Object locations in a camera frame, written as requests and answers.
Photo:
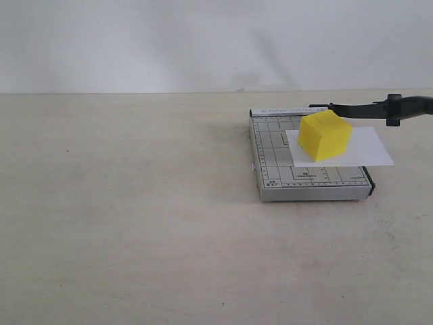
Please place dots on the white paper sheet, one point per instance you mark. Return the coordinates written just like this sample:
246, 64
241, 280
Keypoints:
364, 148

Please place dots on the grey paper cutter base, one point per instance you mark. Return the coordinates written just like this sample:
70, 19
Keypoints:
278, 180

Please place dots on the black cutter blade arm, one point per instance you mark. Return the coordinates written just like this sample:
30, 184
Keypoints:
393, 109

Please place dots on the yellow cube block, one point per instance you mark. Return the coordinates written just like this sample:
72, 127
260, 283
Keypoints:
324, 135

